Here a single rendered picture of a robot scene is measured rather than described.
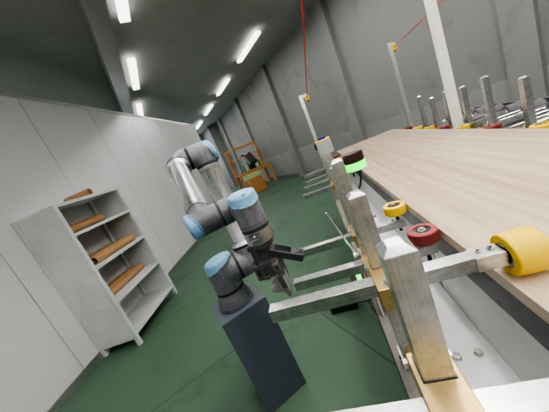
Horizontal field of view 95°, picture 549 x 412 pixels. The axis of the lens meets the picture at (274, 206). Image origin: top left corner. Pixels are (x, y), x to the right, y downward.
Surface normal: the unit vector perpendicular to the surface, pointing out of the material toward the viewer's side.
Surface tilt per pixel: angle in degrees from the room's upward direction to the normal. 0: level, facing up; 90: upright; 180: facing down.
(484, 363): 0
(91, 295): 90
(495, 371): 0
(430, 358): 90
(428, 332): 90
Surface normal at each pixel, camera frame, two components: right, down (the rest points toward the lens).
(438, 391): -0.38, -0.90
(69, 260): -0.04, 0.25
